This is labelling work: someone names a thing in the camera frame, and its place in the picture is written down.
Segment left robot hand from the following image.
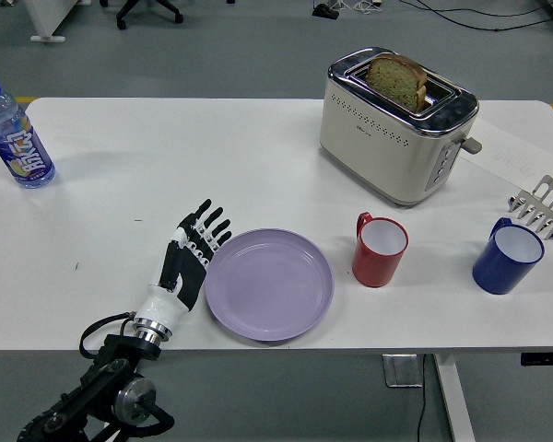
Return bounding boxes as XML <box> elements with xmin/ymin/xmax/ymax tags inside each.
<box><xmin>133</xmin><ymin>198</ymin><xmax>233</xmax><ymax>331</ymax></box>

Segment purple plate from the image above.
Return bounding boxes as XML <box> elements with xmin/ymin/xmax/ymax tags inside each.
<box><xmin>204</xmin><ymin>227</ymin><xmax>335</xmax><ymax>343</ymax></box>

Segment blue label drink bottle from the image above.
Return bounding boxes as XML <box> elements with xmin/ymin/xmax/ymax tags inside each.
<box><xmin>0</xmin><ymin>76</ymin><xmax>56</xmax><ymax>190</ymax></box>

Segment red mug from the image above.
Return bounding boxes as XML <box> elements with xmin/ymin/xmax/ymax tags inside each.
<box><xmin>351</xmin><ymin>211</ymin><xmax>410</xmax><ymax>289</ymax></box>

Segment grey metal box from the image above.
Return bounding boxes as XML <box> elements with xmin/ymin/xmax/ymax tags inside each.
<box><xmin>381</xmin><ymin>353</ymin><xmax>424</xmax><ymax>388</ymax></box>

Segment cream and chrome toaster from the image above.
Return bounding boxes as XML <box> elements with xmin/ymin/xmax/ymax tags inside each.
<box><xmin>319</xmin><ymin>45</ymin><xmax>483</xmax><ymax>211</ymax></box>

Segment black office chair base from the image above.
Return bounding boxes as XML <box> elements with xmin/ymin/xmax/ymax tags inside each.
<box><xmin>99</xmin><ymin>0</ymin><xmax>184</xmax><ymax>31</ymax></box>

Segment white table leg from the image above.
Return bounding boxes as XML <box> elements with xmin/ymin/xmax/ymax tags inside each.
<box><xmin>432</xmin><ymin>353</ymin><xmax>476</xmax><ymax>442</ymax></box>

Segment white furniture foot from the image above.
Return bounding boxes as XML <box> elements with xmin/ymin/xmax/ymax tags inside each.
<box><xmin>29</xmin><ymin>0</ymin><xmax>82</xmax><ymax>43</ymax></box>

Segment large brown bread slice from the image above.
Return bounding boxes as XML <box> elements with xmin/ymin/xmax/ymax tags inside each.
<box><xmin>365</xmin><ymin>52</ymin><xmax>429</xmax><ymax>112</ymax></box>

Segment blue mug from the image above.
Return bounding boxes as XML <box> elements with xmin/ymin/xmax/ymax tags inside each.
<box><xmin>472</xmin><ymin>217</ymin><xmax>546</xmax><ymax>296</ymax></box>

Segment white paper sheet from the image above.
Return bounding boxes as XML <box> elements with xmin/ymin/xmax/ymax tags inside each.
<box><xmin>458</xmin><ymin>117</ymin><xmax>553</xmax><ymax>190</ymax></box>

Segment metal toast rack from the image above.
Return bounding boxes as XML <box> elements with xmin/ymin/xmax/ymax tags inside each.
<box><xmin>508</xmin><ymin>174</ymin><xmax>553</xmax><ymax>241</ymax></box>

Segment black power cable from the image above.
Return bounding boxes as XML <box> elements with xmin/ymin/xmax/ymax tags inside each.
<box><xmin>414</xmin><ymin>354</ymin><xmax>429</xmax><ymax>442</ymax></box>

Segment white floor cables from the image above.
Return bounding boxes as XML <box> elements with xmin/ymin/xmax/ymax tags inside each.
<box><xmin>338</xmin><ymin>0</ymin><xmax>383</xmax><ymax>15</ymax></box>

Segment black floor cable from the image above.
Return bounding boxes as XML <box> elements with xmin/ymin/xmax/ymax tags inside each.
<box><xmin>414</xmin><ymin>0</ymin><xmax>553</xmax><ymax>33</ymax></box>

